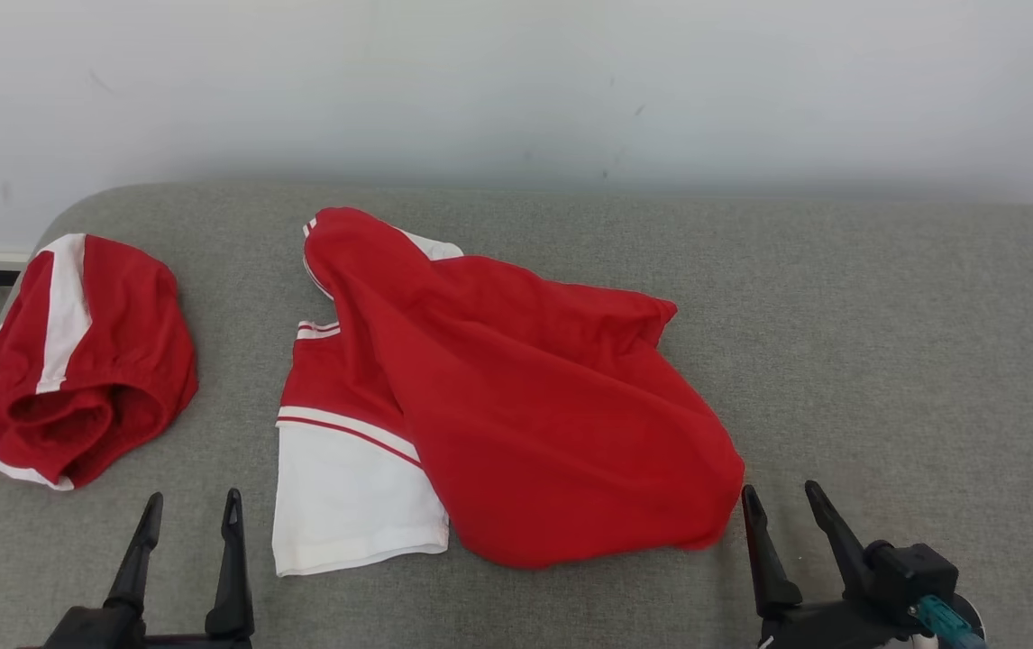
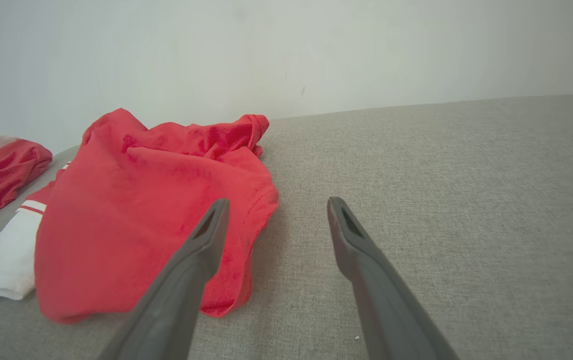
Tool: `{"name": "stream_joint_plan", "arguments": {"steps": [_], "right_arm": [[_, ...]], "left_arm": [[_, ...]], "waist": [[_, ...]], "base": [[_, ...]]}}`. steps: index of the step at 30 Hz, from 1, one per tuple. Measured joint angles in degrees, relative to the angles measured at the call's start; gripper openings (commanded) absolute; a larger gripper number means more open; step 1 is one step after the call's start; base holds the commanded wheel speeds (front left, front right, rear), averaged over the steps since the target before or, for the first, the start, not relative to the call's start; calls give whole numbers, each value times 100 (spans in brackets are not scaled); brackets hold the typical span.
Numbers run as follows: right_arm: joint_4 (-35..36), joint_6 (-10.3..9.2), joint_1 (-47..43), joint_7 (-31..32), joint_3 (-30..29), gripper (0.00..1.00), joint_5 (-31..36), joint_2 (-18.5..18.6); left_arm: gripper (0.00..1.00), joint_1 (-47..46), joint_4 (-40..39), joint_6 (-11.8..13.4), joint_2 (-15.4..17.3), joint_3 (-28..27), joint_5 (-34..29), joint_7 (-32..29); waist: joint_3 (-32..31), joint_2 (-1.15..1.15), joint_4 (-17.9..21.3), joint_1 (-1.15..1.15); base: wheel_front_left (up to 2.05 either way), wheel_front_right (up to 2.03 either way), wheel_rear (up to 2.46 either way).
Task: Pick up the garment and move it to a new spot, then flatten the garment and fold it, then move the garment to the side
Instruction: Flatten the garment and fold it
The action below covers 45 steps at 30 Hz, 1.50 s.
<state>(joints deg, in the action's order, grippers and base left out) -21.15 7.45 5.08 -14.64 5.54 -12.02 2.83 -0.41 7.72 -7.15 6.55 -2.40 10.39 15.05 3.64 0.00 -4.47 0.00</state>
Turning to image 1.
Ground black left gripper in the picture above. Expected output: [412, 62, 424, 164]
[16, 489, 255, 649]

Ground red white striped shorts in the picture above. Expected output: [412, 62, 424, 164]
[0, 233, 199, 492]

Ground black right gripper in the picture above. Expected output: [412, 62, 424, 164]
[741, 480, 930, 649]

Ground teal camera cable connector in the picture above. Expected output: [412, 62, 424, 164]
[910, 595, 989, 649]

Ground red white jersey shirt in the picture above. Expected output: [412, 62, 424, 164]
[271, 206, 745, 578]

